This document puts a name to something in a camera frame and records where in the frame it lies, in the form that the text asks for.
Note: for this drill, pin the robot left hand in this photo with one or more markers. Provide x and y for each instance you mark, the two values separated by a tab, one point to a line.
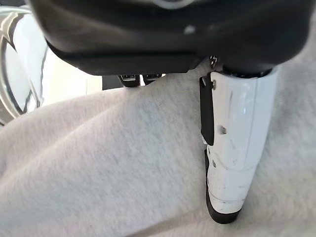
234	135

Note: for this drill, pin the white garment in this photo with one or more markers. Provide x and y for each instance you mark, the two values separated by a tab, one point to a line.
111	160

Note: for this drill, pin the round black washer door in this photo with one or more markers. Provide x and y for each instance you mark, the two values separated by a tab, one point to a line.
14	74

